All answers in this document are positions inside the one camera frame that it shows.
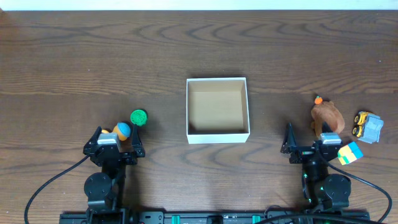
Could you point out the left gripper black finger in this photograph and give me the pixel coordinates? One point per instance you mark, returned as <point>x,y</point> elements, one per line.
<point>93,140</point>
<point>135,139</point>

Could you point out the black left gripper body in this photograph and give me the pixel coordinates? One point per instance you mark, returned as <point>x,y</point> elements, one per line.
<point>112,154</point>

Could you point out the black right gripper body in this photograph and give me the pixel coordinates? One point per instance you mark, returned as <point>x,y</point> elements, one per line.
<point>310,151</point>

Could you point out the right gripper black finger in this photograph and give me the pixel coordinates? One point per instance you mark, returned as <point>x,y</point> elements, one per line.
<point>326,128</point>
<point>289,141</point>

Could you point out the brown plush bear toy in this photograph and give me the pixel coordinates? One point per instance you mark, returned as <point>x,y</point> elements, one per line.
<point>325,111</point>

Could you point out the colourful two-by-two puzzle cube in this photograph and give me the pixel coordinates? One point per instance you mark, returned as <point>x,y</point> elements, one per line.
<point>349,153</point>

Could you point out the yellow grey toy truck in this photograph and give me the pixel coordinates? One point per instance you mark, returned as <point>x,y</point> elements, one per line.
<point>367,127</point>

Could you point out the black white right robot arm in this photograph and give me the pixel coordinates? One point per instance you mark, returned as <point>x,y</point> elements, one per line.
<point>324,191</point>

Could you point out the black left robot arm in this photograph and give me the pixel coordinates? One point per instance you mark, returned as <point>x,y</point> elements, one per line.
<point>105,189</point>

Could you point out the orange duck toy blue cap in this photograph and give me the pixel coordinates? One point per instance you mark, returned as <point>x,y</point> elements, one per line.
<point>123,131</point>

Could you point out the green ribbed round toy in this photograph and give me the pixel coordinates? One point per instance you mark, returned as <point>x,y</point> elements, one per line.
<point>138,117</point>

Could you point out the white cardboard box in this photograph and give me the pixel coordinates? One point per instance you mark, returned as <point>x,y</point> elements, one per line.
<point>217,110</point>

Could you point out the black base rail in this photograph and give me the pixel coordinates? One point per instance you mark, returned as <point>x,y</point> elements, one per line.
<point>189,218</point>

